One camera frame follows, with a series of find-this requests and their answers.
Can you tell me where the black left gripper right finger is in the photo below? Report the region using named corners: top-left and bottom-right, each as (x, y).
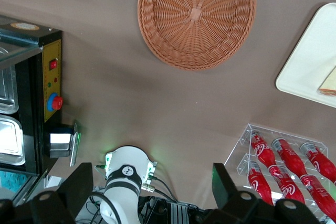
top-left (199, 163), bottom-right (320, 224)

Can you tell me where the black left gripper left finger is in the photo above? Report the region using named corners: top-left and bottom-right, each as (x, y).
top-left (0, 162), bottom-right (95, 224)

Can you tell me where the triangular sandwich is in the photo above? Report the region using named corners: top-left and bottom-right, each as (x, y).
top-left (317, 66), bottom-right (336, 98)

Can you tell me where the cream rectangular plastic tray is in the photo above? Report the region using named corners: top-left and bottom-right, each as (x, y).
top-left (275, 2), bottom-right (336, 109)

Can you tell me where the round brown wicker basket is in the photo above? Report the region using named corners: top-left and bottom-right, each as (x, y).
top-left (136, 0), bottom-right (258, 71)

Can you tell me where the red cola bottle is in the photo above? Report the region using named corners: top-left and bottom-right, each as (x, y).
top-left (250, 129), bottom-right (282, 178)
top-left (271, 138), bottom-right (313, 186)
top-left (247, 160), bottom-right (275, 207)
top-left (301, 179), bottom-right (336, 222)
top-left (299, 142), bottom-right (336, 184)
top-left (274, 173), bottom-right (306, 205)

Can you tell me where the teal patterned bag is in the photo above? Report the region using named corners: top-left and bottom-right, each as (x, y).
top-left (0, 170), bottom-right (29, 194)

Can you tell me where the clear acrylic bottle rack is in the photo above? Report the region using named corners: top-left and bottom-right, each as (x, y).
top-left (224, 123), bottom-right (336, 222)

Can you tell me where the aluminium frame profile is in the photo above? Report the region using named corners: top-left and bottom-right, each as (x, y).
top-left (146, 197), bottom-right (204, 224)

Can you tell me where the black left arm base cable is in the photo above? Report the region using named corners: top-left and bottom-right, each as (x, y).
top-left (150, 175), bottom-right (178, 202)

